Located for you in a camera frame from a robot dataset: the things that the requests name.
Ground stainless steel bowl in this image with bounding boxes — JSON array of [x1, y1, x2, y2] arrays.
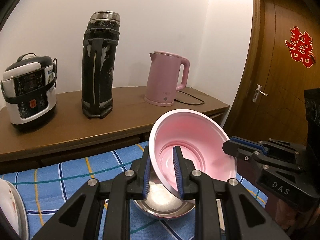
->
[[133, 170, 195, 220]]

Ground brown wooden cabinet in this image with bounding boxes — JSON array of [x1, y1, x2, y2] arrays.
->
[[1, 87, 229, 174]]

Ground person's right hand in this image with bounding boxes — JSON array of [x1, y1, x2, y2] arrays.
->
[[275, 199, 319, 230]]

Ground red flower white plate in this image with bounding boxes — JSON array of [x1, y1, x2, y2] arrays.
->
[[1, 179, 20, 236]]

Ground blue plaid tablecloth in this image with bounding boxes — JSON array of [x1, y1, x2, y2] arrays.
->
[[0, 141, 269, 240]]

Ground red double happiness sticker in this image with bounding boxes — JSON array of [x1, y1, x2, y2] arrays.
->
[[285, 26, 316, 69]]

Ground pink electric kettle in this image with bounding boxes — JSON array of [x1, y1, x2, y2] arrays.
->
[[144, 51, 190, 107]]

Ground pink plastic bowl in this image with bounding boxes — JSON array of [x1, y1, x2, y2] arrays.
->
[[149, 109, 236, 197]]

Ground black kettle power cord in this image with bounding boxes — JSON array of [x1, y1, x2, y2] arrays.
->
[[174, 89, 205, 106]]

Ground silver black rice cooker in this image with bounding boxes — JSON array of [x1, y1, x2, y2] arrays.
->
[[1, 53, 57, 132]]

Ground black thermos flask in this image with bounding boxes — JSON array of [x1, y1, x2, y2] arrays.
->
[[81, 11, 120, 119]]

